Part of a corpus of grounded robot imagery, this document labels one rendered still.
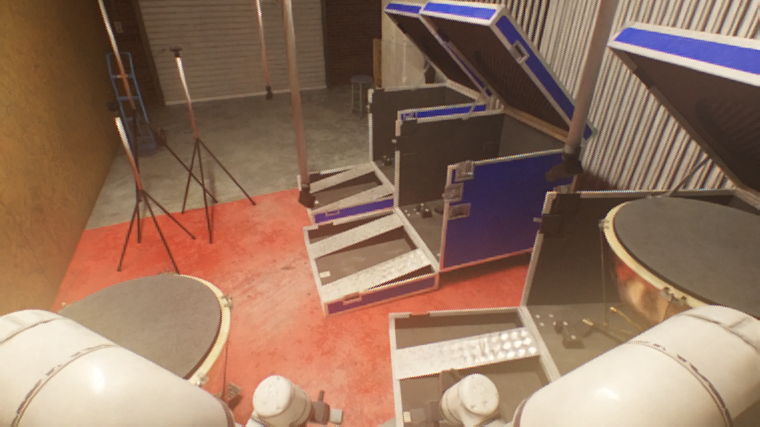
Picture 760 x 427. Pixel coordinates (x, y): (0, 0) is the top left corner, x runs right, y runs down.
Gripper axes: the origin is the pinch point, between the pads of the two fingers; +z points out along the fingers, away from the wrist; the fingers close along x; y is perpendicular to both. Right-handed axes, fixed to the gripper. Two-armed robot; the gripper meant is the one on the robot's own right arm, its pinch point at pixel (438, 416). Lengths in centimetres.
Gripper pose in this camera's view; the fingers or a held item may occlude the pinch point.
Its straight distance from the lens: 130.0
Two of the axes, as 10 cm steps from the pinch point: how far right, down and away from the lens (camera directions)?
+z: -1.7, 6.2, 7.7
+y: 1.1, 7.9, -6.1
